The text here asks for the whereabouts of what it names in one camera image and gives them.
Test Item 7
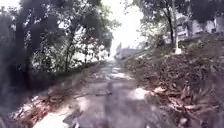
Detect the grey concrete path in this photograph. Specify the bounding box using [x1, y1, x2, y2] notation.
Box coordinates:
[31, 59, 178, 128]

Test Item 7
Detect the row of trees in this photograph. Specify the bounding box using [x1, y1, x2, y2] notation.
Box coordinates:
[0, 0, 122, 91]

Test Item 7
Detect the group of dark trees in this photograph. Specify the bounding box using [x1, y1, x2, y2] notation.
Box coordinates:
[131, 0, 224, 50]

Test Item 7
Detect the slope covered with dry leaves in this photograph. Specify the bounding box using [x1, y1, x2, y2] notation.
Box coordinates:
[121, 32, 224, 128]

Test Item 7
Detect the leaf-strewn verge with plants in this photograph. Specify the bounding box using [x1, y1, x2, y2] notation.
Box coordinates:
[0, 61, 107, 128]

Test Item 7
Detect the pale building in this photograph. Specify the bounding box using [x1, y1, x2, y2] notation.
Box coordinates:
[175, 14, 224, 38]

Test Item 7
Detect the pale post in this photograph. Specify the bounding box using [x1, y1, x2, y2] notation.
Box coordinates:
[173, 9, 184, 56]

